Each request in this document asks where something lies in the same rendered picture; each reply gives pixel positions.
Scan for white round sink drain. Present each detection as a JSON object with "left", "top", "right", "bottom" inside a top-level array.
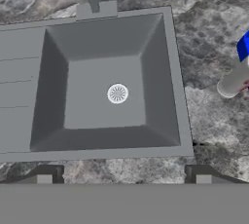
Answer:
[{"left": 107, "top": 83, "right": 129, "bottom": 105}]

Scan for grey kitchen sink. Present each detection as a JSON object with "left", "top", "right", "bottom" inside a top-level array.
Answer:
[{"left": 0, "top": 5, "right": 195, "bottom": 164}]

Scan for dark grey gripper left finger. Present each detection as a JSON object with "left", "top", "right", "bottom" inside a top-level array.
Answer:
[{"left": 0, "top": 165, "right": 65, "bottom": 185}]

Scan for white bottle with blue label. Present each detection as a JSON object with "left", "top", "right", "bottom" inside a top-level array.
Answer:
[{"left": 216, "top": 30, "right": 249, "bottom": 99}]

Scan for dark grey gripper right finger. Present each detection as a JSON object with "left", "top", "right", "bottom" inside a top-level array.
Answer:
[{"left": 185, "top": 165, "right": 248, "bottom": 185}]

